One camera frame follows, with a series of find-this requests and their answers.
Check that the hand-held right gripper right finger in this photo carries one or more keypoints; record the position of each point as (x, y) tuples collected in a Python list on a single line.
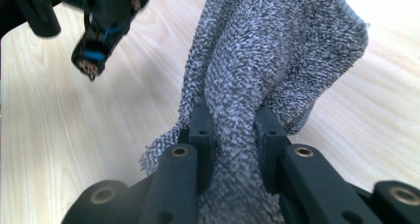
[(269, 134)]

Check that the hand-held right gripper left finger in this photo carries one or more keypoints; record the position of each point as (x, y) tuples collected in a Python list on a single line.
[(204, 131)]

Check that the blue toy car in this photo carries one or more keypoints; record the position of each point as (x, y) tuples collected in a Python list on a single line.
[(105, 29)]

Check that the grey cloth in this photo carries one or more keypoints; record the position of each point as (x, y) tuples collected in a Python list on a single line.
[(264, 58)]

